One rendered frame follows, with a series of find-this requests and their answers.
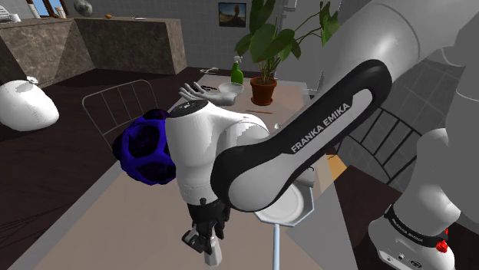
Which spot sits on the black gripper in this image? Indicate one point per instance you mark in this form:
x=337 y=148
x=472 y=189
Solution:
x=207 y=217

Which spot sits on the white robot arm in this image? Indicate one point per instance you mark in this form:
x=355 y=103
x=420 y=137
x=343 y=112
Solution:
x=299 y=134

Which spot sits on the white stick utensil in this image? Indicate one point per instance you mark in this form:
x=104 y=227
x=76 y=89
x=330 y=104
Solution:
x=276 y=250

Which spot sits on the beige table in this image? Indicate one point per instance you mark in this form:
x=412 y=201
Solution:
x=131 y=224

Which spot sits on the white octagonal plate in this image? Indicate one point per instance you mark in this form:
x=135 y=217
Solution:
x=288 y=209

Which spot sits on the blue perforated ball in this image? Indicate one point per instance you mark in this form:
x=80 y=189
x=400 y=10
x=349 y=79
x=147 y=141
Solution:
x=144 y=149

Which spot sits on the wooden pencil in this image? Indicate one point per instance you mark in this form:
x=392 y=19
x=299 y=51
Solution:
x=259 y=111

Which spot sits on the white hand figure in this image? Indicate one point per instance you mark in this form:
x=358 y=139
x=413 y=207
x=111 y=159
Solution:
x=209 y=98

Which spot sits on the small black object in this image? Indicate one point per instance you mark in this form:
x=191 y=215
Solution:
x=204 y=88

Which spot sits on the white bowl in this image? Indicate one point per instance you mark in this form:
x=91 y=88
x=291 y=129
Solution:
x=231 y=88

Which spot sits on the potted green plant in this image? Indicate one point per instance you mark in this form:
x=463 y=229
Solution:
x=263 y=89

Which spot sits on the green spray bottle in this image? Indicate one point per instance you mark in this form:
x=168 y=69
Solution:
x=237 y=74

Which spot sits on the brown marble counter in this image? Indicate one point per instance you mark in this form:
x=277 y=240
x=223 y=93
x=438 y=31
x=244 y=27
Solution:
x=127 y=45

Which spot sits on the white rounded toilet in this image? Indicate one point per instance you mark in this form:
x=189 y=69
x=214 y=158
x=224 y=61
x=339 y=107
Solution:
x=24 y=106

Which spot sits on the window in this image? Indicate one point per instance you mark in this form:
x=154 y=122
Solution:
x=46 y=7

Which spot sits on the framed wall picture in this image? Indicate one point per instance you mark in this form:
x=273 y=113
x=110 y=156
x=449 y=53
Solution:
x=232 y=15

